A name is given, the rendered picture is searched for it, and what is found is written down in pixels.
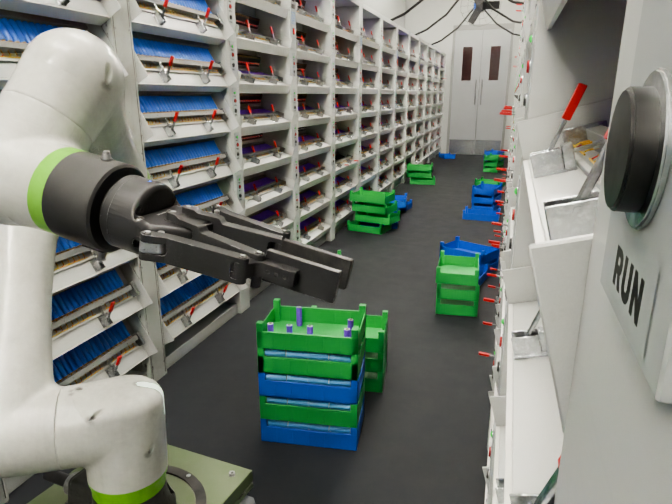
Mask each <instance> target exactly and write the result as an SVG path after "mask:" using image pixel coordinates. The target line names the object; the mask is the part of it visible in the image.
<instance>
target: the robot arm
mask: <svg viewBox="0 0 672 504"><path fill-rule="evenodd" d="M290 235H291V231H289V230H284V229H281V228H278V227H275V226H272V225H269V224H266V223H263V222H260V221H258V220H255V219H252V218H249V217H246V216H243V215H240V214H237V213H235V212H232V211H230V210H228V209H226V208H225V207H223V206H221V205H213V206H212V212H206V211H202V210H201V209H200V208H199V207H196V206H192V205H183V206H181V205H180V204H179V203H178V201H177V199H176V197H175V194H174V192H173V191H172V189H171V188H170V187H169V186H168V185H166V184H164V183H161V182H158V181H154V180H151V178H150V175H149V172H148V170H147V168H146V165H145V163H144V161H143V159H142V157H141V155H140V153H139V152H138V150H137V148H136V146H135V144H134V142H133V139H132V137H131V134H130V130H129V126H128V122H127V116H126V108H125V76H124V71H123V68H122V65H121V63H120V61H119V59H118V57H117V56H116V54H115V53H114V52H113V50H112V49H111V48H110V47H109V46H108V45H107V44H106V43H105V42H103V41H102V40H101V39H99V38H98V37H96V36H95V35H93V34H91V33H88V32H86V31H83V30H80V29H75V28H55V29H51V30H48V31H45V32H43V33H41V34H40V35H38V36H37V37H35V38H34V39H33V40H32V41H31V42H30V43H29V44H28V46H27V47H26V49H25V51H24V52H23V54H22V56H21V58H20V60H19V62H18V64H17V66H16V68H15V70H14V71H13V73H12V75H11V77H10V78H9V80H8V82H7V84H6V85H5V87H4V88H3V90H2V92H1V93H0V478H10V477H17V476H24V475H31V474H37V473H43V479H44V480H46V481H49V482H51V483H54V484H57V485H59V486H62V487H63V490H64V493H65V494H67V495H68V502H67V503H66V504H176V495H175V492H174V490H173V488H172V487H171V486H170V485H169V484H168V482H167V479H166V471H167V468H168V453H167V451H168V450H167V435H166V421H165V407H164V395H163V391H162V388H161V387H160V385H159V384H158V383H157V382H156V381H154V380H153V379H151V378H148V377H145V376H140V375H124V376H117V377H112V378H107V379H102V380H98V381H93V382H88V383H82V384H77V385H70V386H60V385H58V384H56V382H55V381H54V373H53V357H52V290H53V275H54V264H55V255H56V247H57V240H58V238H59V236H60V237H63V238H66V239H68V240H71V241H74V242H77V243H80V244H82V246H83V247H86V248H89V249H92V250H95V251H97V257H96V260H97V261H106V255H107V252H113V251H116V250H119V249H123V250H126V251H129V252H132V253H135V254H138V255H139V256H138V258H139V259H140V260H143V261H151V262H158V263H165V264H168V265H172V266H175V267H179V268H182V269H186V270H189V271H192V272H196V273H199V274H203V275H206V276H210V277H213V278H217V279H220V280H223V281H227V282H230V283H234V284H237V285H244V284H245V283H246V279H247V278H249V279H251V285H250V287H251V288H259V287H260V285H261V280H263V281H266V282H269V283H272V284H275V285H278V286H281V287H284V288H287V289H290V290H293V291H296V292H299V293H302V294H305V295H308V296H311V297H314V298H317V299H320V300H323V301H326V302H329V303H333V302H334V301H335V300H336V296H337V292H338V288H340V289H343V290H344V289H346V288H347V286H348V282H349V278H350V273H351V269H352V265H353V259H351V258H348V257H345V256H342V255H339V254H335V253H332V252H329V251H326V250H323V249H319V248H316V247H313V246H310V245H306V244H303V243H300V242H297V241H294V240H290ZM230 271H232V272H230ZM78 467H83V468H84V469H82V470H81V471H77V472H74V473H72V474H67V473H64V472H61V471H59V470H64V469H71V468H78Z"/></svg>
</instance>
